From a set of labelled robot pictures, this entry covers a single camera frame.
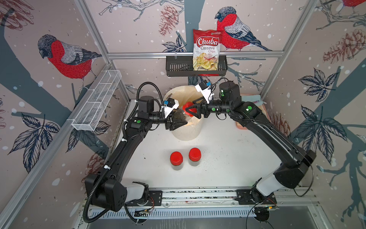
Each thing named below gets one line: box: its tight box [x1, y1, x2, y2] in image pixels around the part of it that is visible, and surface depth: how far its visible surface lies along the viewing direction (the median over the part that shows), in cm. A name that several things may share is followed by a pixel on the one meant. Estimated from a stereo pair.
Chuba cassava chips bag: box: [192, 29, 223, 76], surface depth 87 cm
